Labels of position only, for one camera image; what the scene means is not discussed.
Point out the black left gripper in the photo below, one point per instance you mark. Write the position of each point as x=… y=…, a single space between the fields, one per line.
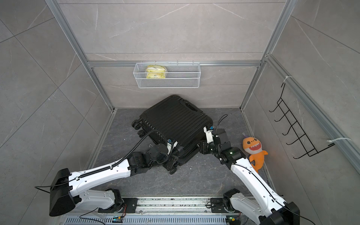
x=173 y=157

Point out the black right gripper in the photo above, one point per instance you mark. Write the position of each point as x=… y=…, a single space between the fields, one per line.
x=203 y=147

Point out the black hard-shell suitcase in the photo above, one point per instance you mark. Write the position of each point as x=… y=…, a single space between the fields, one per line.
x=174 y=118

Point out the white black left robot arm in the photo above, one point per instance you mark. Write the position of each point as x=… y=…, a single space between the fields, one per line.
x=74 y=191

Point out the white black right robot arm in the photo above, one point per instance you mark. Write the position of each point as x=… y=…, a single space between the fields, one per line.
x=269 y=208

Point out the orange shark plush toy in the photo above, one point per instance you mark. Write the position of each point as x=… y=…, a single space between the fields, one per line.
x=253 y=147

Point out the yellow packet in basket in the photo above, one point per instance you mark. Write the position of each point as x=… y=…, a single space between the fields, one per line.
x=156 y=72

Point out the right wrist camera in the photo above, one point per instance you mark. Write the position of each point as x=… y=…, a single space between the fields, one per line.
x=208 y=134

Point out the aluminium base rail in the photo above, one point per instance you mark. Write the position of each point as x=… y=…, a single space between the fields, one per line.
x=175 y=210

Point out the white wire mesh basket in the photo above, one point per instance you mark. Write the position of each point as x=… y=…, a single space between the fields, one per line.
x=180 y=75

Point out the black wire hook rack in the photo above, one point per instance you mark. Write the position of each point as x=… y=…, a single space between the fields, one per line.
x=295 y=128

